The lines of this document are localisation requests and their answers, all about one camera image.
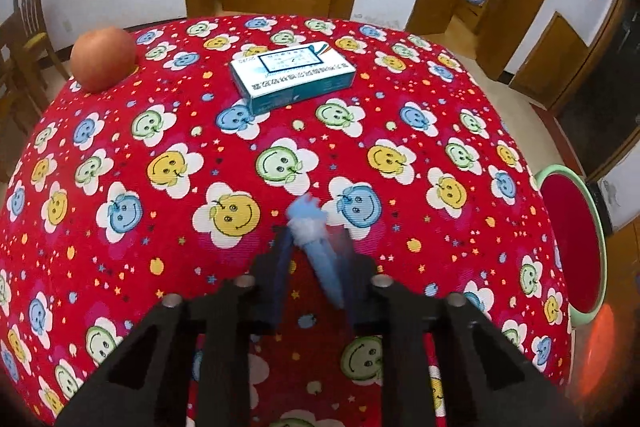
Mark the red smiley flower tablecloth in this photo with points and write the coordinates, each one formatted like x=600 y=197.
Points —
x=150 y=217

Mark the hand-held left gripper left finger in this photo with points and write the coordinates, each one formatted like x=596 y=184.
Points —
x=280 y=277

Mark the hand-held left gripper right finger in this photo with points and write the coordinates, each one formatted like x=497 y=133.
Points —
x=357 y=287

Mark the wooden wall cabinet panel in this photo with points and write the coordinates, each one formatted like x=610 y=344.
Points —
x=547 y=62

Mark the blue tube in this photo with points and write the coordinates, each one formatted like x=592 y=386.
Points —
x=320 y=257

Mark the red apple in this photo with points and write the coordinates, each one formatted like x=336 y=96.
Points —
x=102 y=59

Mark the dark metal door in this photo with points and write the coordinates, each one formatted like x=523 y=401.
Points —
x=605 y=97

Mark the white and teal box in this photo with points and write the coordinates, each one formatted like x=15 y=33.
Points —
x=292 y=74

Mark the orange smiley plastic stool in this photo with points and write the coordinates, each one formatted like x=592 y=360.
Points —
x=599 y=352

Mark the red basin with green rim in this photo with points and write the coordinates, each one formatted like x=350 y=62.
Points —
x=570 y=237

